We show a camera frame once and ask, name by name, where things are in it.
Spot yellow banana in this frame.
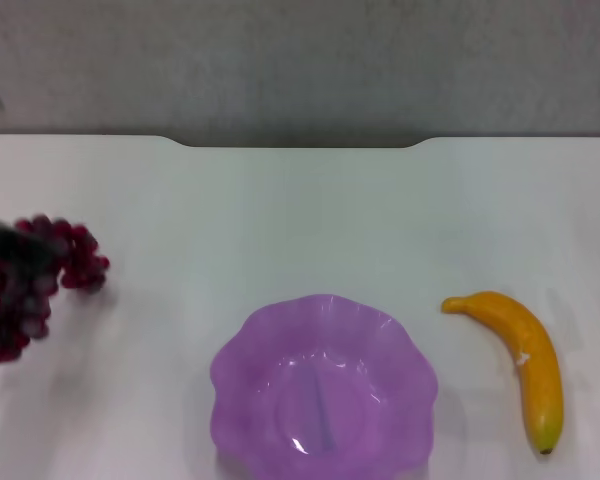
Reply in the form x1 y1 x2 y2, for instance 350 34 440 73
440 291 565 456

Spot dark red grape bunch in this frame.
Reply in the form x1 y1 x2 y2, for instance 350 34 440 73
0 214 112 366

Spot purple scalloped plastic plate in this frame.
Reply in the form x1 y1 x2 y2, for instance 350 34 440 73
209 293 440 480

